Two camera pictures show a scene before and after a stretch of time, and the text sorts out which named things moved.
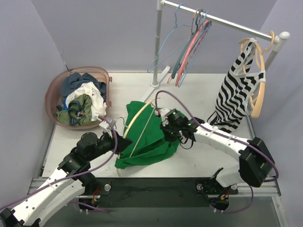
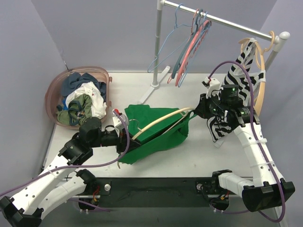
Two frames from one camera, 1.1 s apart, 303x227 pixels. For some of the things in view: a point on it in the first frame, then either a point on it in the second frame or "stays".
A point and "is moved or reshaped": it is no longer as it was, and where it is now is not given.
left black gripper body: x=116 y=142 to x=122 y=144
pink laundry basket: x=53 y=98 stays
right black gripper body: x=166 y=129 to x=201 y=109
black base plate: x=158 y=192 stays
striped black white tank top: x=234 y=102 stays
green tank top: x=143 y=127 is moved or reshaped
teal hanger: x=178 y=62 stays
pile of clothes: x=84 y=100 stays
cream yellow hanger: x=141 y=134 to x=155 y=125
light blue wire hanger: x=175 y=27 stays
